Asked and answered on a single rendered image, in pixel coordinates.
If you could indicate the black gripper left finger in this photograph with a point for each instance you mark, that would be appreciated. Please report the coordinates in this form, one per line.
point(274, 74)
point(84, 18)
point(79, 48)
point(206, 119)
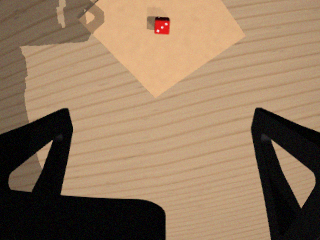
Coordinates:
point(18, 145)

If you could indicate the red die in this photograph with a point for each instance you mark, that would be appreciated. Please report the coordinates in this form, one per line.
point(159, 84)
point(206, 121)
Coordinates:
point(162, 25)

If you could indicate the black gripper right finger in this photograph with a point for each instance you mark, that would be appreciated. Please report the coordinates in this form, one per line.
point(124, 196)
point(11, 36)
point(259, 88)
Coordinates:
point(281, 204)

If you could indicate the tan mat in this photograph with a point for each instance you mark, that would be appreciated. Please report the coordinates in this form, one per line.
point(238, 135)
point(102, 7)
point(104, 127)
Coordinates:
point(199, 31)

